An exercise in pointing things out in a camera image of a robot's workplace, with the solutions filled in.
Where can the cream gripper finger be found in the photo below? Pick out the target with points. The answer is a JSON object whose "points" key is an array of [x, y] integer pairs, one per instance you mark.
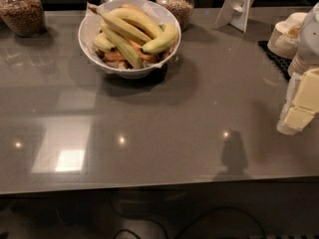
{"points": [[307, 95], [297, 118]]}

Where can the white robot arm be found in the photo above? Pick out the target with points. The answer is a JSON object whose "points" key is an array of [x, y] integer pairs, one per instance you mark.
{"points": [[308, 38]]}

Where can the right curved yellow banana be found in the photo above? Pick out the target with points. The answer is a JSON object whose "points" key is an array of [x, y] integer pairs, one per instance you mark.
{"points": [[163, 41]]}

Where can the white ceramic bowl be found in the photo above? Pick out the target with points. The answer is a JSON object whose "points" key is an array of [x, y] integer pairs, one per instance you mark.
{"points": [[90, 28]]}

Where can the lower greenish banana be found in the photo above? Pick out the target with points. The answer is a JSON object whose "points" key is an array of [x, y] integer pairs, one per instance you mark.
{"points": [[123, 45]]}

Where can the long banana with stem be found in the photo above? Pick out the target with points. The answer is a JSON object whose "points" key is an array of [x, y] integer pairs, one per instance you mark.
{"points": [[122, 27]]}

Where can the small left banana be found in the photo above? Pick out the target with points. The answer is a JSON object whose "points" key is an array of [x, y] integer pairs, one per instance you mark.
{"points": [[103, 43]]}

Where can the lower stack paper bowls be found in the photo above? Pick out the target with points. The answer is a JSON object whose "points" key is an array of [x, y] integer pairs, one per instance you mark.
{"points": [[300, 66]]}

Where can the black rubber mat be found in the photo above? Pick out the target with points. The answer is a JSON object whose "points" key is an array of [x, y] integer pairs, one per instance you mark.
{"points": [[281, 64]]}

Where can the stack of paper bowls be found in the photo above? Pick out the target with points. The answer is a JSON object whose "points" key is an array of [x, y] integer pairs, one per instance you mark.
{"points": [[284, 38]]}

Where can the white folded sign stand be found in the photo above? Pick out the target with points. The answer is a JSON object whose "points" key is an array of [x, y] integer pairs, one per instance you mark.
{"points": [[234, 13]]}

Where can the right glass cereal jar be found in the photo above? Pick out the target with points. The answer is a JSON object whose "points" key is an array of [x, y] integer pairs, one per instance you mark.
{"points": [[180, 9]]}

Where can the glass cereal jar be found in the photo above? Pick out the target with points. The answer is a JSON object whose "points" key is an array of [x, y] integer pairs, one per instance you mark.
{"points": [[180, 9], [25, 18]]}

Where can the orange fruit pieces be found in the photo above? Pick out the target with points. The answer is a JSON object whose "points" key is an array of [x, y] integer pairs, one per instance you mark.
{"points": [[116, 55]]}

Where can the left glass cereal jar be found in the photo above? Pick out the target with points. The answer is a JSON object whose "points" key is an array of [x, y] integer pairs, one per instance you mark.
{"points": [[25, 18]]}

